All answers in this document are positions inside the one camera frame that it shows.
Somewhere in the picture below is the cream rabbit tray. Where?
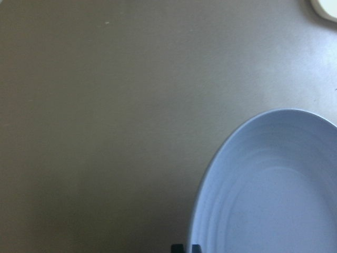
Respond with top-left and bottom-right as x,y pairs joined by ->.
310,0 -> 337,23

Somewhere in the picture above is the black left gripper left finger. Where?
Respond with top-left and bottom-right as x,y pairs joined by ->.
171,244 -> 184,253

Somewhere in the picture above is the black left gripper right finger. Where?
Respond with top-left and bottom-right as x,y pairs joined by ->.
191,244 -> 202,253

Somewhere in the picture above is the blue round plate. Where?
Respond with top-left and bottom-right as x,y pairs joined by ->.
186,109 -> 336,252

